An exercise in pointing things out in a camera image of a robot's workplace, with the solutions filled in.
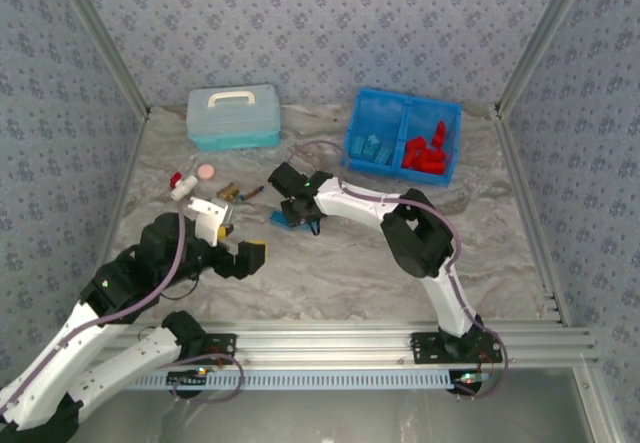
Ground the blue two-compartment bin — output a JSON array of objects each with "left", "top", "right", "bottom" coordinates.
[{"left": 341, "top": 87, "right": 464, "bottom": 189}]

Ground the left circuit board with LED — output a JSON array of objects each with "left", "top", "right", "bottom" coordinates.
[{"left": 167, "top": 368, "right": 210, "bottom": 390}]

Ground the circuit board with led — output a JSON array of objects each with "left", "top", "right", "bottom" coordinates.
[
  {"left": 452, "top": 370, "right": 487, "bottom": 395},
  {"left": 167, "top": 368, "right": 210, "bottom": 390}
]

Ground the right circuit board with LED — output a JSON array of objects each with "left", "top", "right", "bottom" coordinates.
[{"left": 452, "top": 370, "right": 487, "bottom": 395}]

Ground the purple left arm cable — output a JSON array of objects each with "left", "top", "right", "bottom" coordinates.
[{"left": 0, "top": 202, "right": 189, "bottom": 412}]

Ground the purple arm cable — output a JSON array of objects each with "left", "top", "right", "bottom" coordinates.
[
  {"left": 0, "top": 202, "right": 189, "bottom": 412},
  {"left": 290, "top": 140, "right": 510, "bottom": 400}
]

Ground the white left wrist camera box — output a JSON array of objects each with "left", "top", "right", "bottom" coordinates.
[{"left": 187, "top": 197, "right": 235, "bottom": 248}]

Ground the aluminium left side rail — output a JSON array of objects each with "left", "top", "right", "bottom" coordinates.
[{"left": 89, "top": 112, "right": 151, "bottom": 324}]

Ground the aluminium rail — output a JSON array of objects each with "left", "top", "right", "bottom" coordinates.
[
  {"left": 492, "top": 107, "right": 571, "bottom": 327},
  {"left": 114, "top": 320, "right": 599, "bottom": 369},
  {"left": 89, "top": 112, "right": 151, "bottom": 324}
]

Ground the white PVC valve red handle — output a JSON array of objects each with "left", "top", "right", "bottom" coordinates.
[{"left": 168, "top": 172, "right": 200, "bottom": 202}]

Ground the teal storage box with handle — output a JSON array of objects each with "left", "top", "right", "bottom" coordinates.
[{"left": 185, "top": 83, "right": 282, "bottom": 153}]

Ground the aluminium front rail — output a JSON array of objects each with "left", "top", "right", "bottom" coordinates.
[{"left": 114, "top": 320, "right": 599, "bottom": 369}]

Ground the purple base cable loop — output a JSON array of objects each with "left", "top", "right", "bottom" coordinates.
[{"left": 169, "top": 352, "right": 246, "bottom": 405}]

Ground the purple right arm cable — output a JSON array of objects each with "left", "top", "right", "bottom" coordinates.
[{"left": 290, "top": 140, "right": 510, "bottom": 400}]

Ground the slotted light blue cable duct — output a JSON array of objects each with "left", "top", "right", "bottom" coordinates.
[{"left": 124, "top": 368, "right": 451, "bottom": 392}]

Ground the aluminium left corner post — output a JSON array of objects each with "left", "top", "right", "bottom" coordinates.
[{"left": 49, "top": 0, "right": 151, "bottom": 119}]

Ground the aluminium corner post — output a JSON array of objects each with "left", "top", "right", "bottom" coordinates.
[
  {"left": 49, "top": 0, "right": 151, "bottom": 119},
  {"left": 494, "top": 0, "right": 599, "bottom": 117}
]

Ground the aluminium right side rail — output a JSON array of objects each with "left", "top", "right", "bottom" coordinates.
[{"left": 492, "top": 107, "right": 571, "bottom": 327}]

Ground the aluminium right corner post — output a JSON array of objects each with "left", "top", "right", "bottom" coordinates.
[{"left": 494, "top": 0, "right": 599, "bottom": 117}]

